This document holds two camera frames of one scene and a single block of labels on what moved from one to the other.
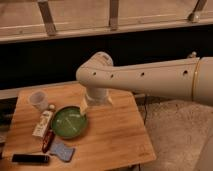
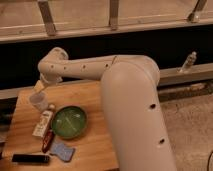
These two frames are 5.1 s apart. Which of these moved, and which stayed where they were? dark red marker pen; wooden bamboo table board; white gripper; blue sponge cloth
Moved: white gripper
Stayed: dark red marker pen; wooden bamboo table board; blue sponge cloth
